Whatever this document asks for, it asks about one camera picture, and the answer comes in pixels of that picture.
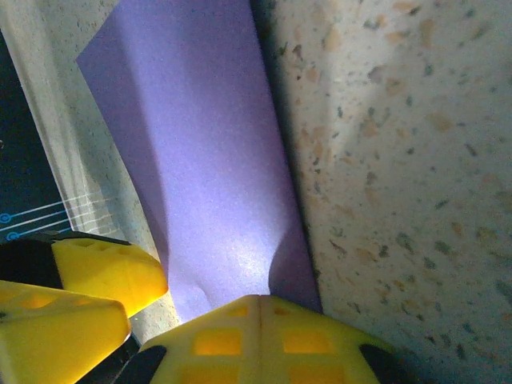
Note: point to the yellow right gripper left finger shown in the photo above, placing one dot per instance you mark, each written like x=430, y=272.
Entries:
x=216, y=360

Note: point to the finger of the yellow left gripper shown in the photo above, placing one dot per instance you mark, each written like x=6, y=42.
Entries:
x=104, y=268
x=52, y=344

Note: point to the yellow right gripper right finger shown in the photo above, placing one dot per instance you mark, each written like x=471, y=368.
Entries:
x=312, y=360

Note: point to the purple cloth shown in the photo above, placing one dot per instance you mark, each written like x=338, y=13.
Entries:
x=200, y=140

